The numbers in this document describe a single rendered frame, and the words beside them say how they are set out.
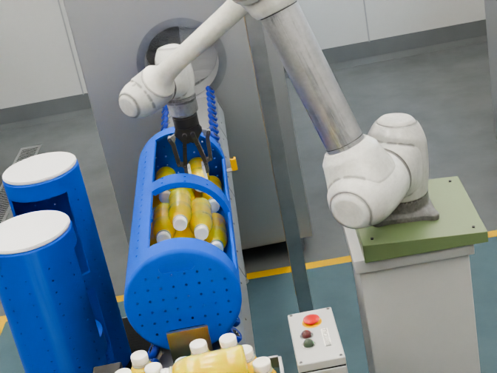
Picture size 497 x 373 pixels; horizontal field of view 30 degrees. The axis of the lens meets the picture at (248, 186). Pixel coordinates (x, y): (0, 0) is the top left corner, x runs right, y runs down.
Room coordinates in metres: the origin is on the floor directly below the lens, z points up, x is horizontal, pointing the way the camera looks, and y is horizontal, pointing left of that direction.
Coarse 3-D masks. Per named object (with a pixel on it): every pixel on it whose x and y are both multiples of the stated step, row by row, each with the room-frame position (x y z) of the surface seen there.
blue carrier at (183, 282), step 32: (160, 160) 2.81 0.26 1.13; (224, 160) 2.76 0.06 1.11; (224, 192) 2.67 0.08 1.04; (128, 256) 2.15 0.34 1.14; (160, 256) 1.95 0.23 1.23; (192, 256) 1.95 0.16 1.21; (224, 256) 1.99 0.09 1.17; (128, 288) 1.95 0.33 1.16; (160, 288) 1.96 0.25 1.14; (192, 288) 1.95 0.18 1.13; (224, 288) 1.95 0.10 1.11; (160, 320) 1.95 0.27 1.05; (192, 320) 1.95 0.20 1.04; (224, 320) 1.95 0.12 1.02
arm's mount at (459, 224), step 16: (432, 192) 2.35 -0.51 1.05; (448, 192) 2.34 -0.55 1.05; (464, 192) 2.33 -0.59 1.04; (448, 208) 2.25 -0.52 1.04; (464, 208) 2.24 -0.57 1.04; (400, 224) 2.20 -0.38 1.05; (416, 224) 2.19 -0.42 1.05; (432, 224) 2.18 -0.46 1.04; (448, 224) 2.17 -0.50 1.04; (464, 224) 2.16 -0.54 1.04; (480, 224) 2.15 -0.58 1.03; (368, 240) 2.15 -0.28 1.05; (384, 240) 2.14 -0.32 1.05; (400, 240) 2.13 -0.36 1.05; (416, 240) 2.12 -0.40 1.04; (432, 240) 2.11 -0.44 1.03; (448, 240) 2.11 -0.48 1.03; (464, 240) 2.11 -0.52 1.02; (480, 240) 2.11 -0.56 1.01; (368, 256) 2.12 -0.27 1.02; (384, 256) 2.12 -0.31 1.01; (400, 256) 2.12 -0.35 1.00
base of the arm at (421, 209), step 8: (416, 200) 2.22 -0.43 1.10; (424, 200) 2.24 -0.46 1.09; (400, 208) 2.22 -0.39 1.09; (408, 208) 2.21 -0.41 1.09; (416, 208) 2.22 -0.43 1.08; (424, 208) 2.23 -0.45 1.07; (432, 208) 2.23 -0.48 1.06; (392, 216) 2.22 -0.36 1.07; (400, 216) 2.21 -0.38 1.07; (408, 216) 2.21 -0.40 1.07; (416, 216) 2.21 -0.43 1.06; (424, 216) 2.21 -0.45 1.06; (432, 216) 2.20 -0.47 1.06; (376, 224) 2.21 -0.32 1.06; (384, 224) 2.21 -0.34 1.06
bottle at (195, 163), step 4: (192, 160) 2.78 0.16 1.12; (196, 160) 2.77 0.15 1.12; (200, 160) 2.77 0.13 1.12; (192, 164) 2.74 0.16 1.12; (196, 164) 2.73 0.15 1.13; (200, 164) 2.73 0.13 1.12; (192, 168) 2.71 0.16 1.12; (196, 168) 2.70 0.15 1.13; (200, 168) 2.69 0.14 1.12; (192, 172) 2.68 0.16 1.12; (196, 172) 2.67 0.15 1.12; (200, 172) 2.67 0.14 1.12; (208, 176) 2.67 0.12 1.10
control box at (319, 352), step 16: (288, 320) 1.77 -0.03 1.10; (320, 320) 1.74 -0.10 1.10; (320, 336) 1.68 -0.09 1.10; (336, 336) 1.67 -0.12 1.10; (304, 352) 1.63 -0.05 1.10; (320, 352) 1.62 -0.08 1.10; (336, 352) 1.61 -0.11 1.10; (304, 368) 1.59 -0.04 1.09; (320, 368) 1.59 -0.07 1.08; (336, 368) 1.59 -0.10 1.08
